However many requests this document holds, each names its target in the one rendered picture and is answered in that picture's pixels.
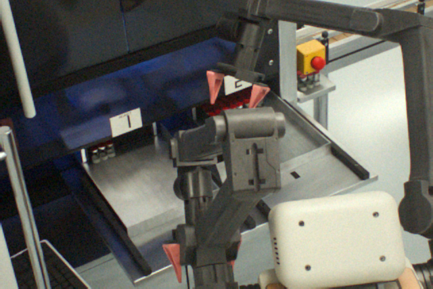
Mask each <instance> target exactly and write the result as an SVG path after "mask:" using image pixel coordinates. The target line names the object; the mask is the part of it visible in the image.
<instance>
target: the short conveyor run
mask: <svg viewBox="0 0 433 289"><path fill-rule="evenodd" d="M364 7H368V8H371V9H382V8H386V9H395V10H400V11H404V12H413V13H418V14H420V15H424V16H427V17H431V18H433V0H379V1H376V2H373V3H370V4H367V5H366V6H364ZM296 29H297V31H296V42H297V41H301V40H303V39H307V38H309V37H312V38H314V40H317V41H318V42H319V43H320V44H322V45H323V46H324V47H325V67H324V68H323V70H320V73H321V74H323V75H324V74H329V73H331V72H334V71H336V70H339V69H340V68H343V67H345V66H349V65H351V64H354V63H357V62H360V61H361V60H364V59H367V58H370V57H373V56H375V55H378V54H380V53H382V52H385V51H388V50H390V49H394V48H395V47H400V44H399V43H393V42H390V41H385V40H381V39H374V38H369V37H364V36H359V35H352V34H348V33H345V32H338V31H333V30H327V29H322V28H314V26H312V27H311V26H308V27H304V25H303V24H297V23H296Z"/></svg>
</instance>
